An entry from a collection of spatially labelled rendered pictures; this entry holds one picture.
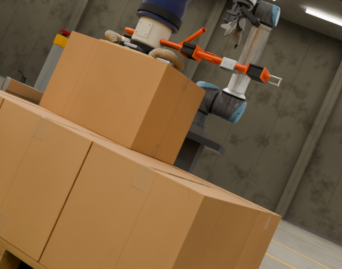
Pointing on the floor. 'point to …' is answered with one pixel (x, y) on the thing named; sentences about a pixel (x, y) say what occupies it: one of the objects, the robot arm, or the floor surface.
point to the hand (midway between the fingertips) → (231, 43)
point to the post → (51, 63)
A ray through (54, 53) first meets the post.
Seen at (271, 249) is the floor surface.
